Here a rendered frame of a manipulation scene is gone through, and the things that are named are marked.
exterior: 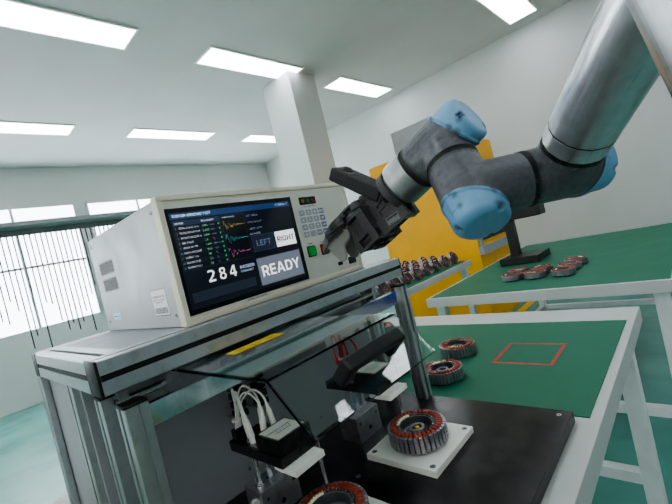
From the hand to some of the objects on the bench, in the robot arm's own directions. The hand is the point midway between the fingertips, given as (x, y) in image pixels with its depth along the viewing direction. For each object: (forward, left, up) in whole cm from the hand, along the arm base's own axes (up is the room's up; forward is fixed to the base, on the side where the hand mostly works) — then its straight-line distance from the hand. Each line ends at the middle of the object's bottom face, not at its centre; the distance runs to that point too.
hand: (326, 245), depth 76 cm
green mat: (+24, -56, -39) cm, 73 cm away
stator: (-5, -7, -40) cm, 41 cm away
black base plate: (-5, +5, -45) cm, 45 cm away
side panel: (+29, +42, -45) cm, 68 cm away
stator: (-8, +17, -42) cm, 46 cm away
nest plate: (-5, -7, -42) cm, 43 cm away
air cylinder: (+9, -5, -41) cm, 42 cm away
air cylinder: (+6, +18, -42) cm, 47 cm away
